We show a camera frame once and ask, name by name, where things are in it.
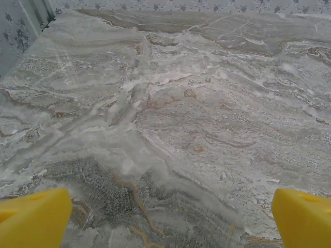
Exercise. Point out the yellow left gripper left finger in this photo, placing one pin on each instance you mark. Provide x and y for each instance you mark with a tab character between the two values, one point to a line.
31	222

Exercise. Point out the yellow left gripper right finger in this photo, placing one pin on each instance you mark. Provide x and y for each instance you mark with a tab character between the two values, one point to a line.
305	222

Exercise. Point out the aluminium frame post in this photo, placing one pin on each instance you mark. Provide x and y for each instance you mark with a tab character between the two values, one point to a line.
41	10

